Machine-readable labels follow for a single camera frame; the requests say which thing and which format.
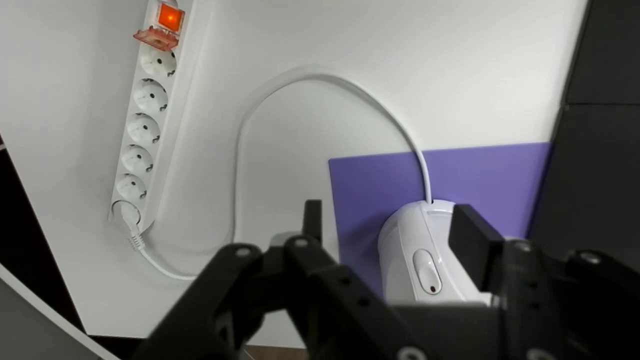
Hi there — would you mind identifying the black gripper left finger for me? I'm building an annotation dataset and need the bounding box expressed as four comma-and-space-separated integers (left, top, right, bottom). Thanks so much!
131, 198, 430, 360

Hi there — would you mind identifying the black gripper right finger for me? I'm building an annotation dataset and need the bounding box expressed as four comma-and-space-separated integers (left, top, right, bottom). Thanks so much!
448, 202, 640, 360

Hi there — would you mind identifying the purple mat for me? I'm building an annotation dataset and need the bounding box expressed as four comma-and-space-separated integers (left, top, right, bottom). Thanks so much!
325, 140, 552, 305

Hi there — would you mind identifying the white power strip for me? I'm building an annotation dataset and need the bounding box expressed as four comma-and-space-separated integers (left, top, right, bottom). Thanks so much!
107, 0, 196, 236

